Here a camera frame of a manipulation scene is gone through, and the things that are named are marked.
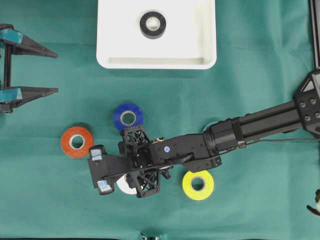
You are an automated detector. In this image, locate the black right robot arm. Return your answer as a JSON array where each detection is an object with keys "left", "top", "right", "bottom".
[{"left": 119, "top": 70, "right": 320, "bottom": 198}]

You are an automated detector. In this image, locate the blue tape roll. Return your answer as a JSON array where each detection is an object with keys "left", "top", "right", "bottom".
[{"left": 113, "top": 102, "right": 145, "bottom": 132}]

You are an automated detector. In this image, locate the green table cloth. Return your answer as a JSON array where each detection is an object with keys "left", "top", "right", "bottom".
[{"left": 0, "top": 0, "right": 320, "bottom": 240}]

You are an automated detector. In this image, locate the white tape roll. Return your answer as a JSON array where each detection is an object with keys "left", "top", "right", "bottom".
[{"left": 116, "top": 174, "right": 137, "bottom": 195}]

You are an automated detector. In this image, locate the teal green tape roll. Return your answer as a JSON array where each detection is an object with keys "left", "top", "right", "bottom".
[{"left": 202, "top": 120, "right": 218, "bottom": 132}]

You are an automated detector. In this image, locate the yellow tape roll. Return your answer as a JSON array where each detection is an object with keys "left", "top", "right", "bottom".
[{"left": 182, "top": 170, "right": 215, "bottom": 201}]

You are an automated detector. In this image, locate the white plastic tray case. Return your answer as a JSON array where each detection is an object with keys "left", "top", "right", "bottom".
[{"left": 96, "top": 0, "right": 217, "bottom": 70}]

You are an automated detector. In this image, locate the black white object at edge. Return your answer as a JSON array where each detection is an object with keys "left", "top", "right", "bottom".
[{"left": 306, "top": 189, "right": 320, "bottom": 217}]

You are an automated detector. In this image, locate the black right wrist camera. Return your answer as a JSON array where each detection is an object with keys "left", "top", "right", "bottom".
[{"left": 88, "top": 145, "right": 131, "bottom": 195}]

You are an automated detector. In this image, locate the orange tape roll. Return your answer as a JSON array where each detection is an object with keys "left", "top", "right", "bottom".
[{"left": 60, "top": 126, "right": 94, "bottom": 159}]

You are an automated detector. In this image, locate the metal clamp at bottom edge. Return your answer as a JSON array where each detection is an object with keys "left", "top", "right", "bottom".
[{"left": 140, "top": 232, "right": 165, "bottom": 240}]

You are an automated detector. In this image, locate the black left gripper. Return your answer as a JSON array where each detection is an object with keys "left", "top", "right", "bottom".
[{"left": 0, "top": 23, "right": 59, "bottom": 115}]

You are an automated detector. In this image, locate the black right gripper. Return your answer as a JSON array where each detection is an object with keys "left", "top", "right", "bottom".
[{"left": 118, "top": 125, "right": 173, "bottom": 198}]

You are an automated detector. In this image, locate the black frame rail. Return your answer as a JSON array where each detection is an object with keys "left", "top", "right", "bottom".
[{"left": 309, "top": 0, "right": 320, "bottom": 70}]

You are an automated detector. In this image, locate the black tape roll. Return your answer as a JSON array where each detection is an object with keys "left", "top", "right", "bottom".
[{"left": 139, "top": 11, "right": 166, "bottom": 40}]

